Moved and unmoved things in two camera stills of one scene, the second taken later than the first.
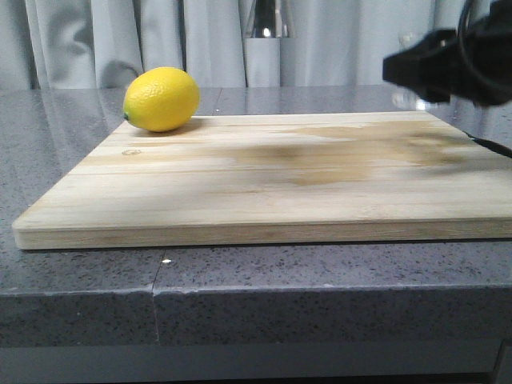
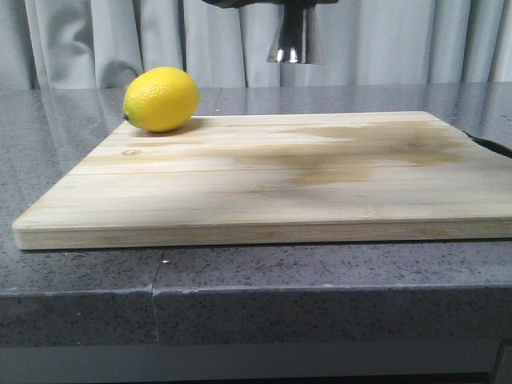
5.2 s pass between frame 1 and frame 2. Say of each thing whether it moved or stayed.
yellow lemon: stayed
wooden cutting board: stayed
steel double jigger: moved
